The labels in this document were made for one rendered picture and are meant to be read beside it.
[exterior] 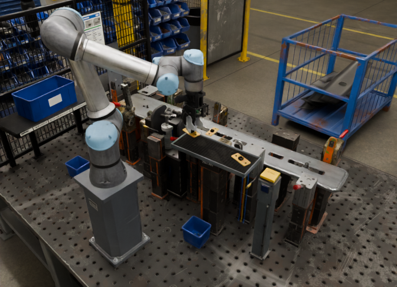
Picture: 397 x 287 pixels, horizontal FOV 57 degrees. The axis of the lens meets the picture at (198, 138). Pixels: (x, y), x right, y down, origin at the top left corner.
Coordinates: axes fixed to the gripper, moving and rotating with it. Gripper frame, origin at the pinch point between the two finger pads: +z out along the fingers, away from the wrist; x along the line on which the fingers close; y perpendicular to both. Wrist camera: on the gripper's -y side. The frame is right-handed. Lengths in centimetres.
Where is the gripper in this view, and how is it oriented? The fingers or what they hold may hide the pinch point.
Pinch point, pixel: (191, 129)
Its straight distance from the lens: 160.1
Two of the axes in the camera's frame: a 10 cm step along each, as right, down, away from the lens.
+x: 7.7, -3.5, 5.3
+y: 6.4, 4.3, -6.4
